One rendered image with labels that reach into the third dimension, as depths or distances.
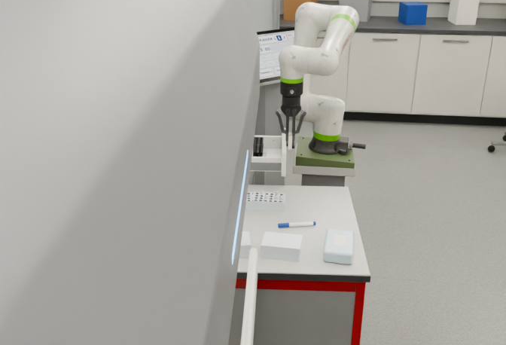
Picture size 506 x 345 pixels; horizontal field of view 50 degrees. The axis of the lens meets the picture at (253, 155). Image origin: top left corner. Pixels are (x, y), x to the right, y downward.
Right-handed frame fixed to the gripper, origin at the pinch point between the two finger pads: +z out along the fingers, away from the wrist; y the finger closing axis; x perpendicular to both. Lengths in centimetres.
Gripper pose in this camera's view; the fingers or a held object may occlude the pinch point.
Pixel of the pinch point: (290, 141)
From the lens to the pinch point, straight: 228.5
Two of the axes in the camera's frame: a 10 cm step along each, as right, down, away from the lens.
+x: 0.5, -3.9, 9.2
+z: 0.0, 9.2, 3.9
